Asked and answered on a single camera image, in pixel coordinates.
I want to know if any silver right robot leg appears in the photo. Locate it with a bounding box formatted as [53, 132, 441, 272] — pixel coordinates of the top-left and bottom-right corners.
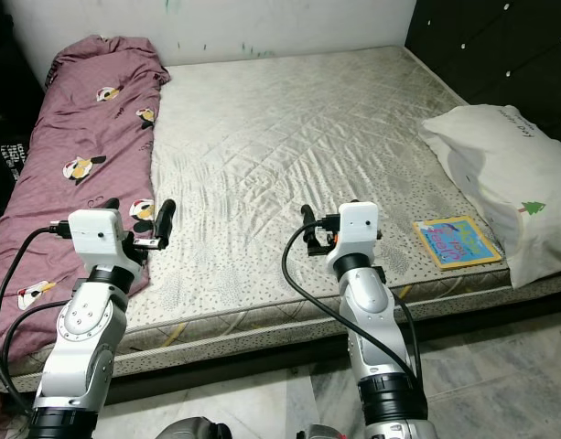
[297, 423, 350, 439]

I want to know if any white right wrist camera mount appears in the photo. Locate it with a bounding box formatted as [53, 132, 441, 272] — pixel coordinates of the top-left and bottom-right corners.
[326, 201, 380, 271]

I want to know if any white quilted mattress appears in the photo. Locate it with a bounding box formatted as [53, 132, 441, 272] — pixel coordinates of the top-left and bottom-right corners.
[0, 46, 561, 394]

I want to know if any colourful children's book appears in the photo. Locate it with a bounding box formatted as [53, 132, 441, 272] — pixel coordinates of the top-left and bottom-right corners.
[413, 215, 503, 271]

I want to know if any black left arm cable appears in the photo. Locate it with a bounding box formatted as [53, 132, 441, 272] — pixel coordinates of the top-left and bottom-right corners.
[1, 297, 75, 376]

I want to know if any silver robot leg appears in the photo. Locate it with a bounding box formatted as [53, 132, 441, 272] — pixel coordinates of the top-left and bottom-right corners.
[297, 423, 350, 439]
[161, 416, 233, 439]

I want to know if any white pillow green tree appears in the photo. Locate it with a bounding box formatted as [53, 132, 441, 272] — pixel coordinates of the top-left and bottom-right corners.
[419, 103, 561, 289]

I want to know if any dark tufted headboard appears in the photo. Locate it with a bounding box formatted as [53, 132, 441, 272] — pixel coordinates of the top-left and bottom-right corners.
[404, 0, 561, 156]

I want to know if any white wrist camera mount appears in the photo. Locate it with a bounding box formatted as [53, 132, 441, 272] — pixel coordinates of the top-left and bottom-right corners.
[68, 209, 135, 284]
[326, 201, 380, 271]

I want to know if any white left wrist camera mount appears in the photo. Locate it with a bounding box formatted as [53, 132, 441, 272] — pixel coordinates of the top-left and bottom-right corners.
[68, 209, 135, 284]

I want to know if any black bag white lettering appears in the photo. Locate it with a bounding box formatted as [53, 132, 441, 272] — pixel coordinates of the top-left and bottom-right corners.
[0, 137, 34, 216]

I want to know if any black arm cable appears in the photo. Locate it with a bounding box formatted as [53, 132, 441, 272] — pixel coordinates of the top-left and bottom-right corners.
[1, 297, 75, 376]
[394, 293, 424, 376]

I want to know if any purple penguin print blanket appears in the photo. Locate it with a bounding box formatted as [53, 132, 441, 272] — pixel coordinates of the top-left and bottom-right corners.
[0, 37, 171, 426]

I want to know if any silver left robot leg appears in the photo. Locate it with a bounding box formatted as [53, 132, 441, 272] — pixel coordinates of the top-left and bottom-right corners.
[161, 416, 233, 439]

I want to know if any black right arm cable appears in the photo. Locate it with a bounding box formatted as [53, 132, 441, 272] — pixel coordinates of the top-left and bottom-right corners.
[394, 293, 424, 376]

